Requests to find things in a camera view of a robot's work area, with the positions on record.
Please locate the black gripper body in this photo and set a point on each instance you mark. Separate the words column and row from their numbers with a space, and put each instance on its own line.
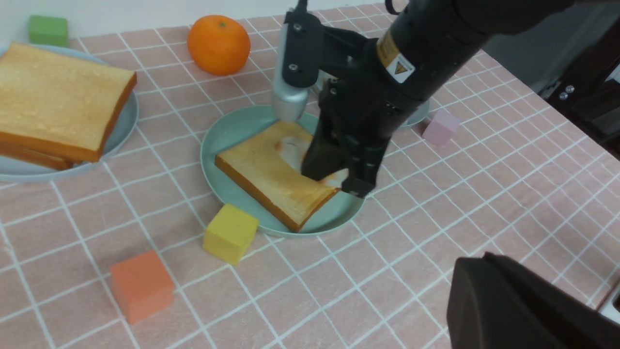
column 370, row 95

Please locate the black own left gripper finger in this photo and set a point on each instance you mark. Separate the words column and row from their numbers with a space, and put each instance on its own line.
column 497, row 303

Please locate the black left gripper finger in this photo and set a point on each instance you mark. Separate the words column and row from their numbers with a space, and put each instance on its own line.
column 363, row 162
column 324, row 155

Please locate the fried egg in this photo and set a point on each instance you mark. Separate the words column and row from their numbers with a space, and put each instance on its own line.
column 292, row 150

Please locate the toast slice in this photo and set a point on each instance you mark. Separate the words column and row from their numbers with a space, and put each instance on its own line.
column 256, row 168
column 58, row 97
column 36, row 158

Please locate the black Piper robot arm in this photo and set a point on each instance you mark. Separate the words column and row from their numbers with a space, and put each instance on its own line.
column 450, row 32

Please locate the teal green centre plate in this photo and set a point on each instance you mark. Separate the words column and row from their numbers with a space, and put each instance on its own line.
column 234, row 128

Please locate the grey blue egg plate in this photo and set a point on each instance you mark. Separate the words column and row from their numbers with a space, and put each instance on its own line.
column 419, row 115

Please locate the pink foam cube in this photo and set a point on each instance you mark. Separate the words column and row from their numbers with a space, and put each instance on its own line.
column 442, row 128

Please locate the yellow foam cube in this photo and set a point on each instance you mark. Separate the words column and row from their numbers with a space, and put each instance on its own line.
column 229, row 235

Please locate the orange tangerine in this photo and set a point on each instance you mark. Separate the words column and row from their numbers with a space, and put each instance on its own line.
column 218, row 45

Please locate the pink checked tablecloth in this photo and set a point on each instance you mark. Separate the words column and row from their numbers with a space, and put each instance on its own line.
column 518, row 179

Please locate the dark furniture at right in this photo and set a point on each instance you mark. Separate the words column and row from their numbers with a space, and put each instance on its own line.
column 571, row 60

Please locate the orange foam cube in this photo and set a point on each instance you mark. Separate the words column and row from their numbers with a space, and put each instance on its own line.
column 141, row 286

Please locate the green foam cube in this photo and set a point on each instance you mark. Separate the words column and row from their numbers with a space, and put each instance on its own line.
column 48, row 31

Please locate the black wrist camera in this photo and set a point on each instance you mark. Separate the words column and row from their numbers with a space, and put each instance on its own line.
column 295, row 72

